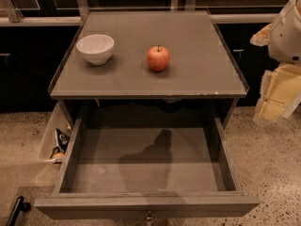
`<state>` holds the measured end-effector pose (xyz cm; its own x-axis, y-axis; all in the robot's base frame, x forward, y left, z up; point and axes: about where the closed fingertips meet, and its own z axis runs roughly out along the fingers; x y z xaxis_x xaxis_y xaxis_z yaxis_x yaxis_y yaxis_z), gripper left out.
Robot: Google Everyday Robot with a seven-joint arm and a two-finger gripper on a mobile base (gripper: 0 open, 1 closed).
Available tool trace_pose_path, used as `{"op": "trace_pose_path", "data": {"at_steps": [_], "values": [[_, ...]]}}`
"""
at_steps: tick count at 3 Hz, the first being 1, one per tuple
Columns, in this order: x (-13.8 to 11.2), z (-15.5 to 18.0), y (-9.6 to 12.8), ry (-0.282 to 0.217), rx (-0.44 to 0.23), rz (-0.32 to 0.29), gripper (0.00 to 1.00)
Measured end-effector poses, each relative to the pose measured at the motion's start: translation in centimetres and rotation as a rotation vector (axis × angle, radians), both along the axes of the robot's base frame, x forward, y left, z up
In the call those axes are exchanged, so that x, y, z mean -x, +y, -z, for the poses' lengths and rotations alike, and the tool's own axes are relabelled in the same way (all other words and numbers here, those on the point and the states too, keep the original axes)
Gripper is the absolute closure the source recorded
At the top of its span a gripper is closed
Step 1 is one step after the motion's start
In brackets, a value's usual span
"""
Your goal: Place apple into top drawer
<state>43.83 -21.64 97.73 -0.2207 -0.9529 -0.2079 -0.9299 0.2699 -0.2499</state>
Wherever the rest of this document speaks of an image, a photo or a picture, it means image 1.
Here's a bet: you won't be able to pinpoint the snack packets in bin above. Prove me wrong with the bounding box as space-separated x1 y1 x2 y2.
49 128 70 164

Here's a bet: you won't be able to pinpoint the grey cabinet with glass top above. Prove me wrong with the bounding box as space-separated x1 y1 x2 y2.
50 11 248 122

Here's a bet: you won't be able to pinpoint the open grey top drawer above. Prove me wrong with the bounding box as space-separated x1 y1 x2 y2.
35 105 260 219

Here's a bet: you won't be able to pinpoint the metal drawer knob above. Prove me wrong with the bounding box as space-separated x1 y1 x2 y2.
146 210 154 221

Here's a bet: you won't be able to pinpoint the black handle object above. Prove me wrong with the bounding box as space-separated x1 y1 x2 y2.
5 196 31 226

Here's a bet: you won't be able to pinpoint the red apple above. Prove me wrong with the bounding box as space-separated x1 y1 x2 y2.
147 45 170 72

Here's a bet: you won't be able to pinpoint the white ceramic bowl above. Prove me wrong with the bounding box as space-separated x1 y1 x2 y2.
76 34 115 65

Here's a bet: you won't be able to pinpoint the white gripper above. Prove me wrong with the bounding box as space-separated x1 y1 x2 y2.
250 0 301 123

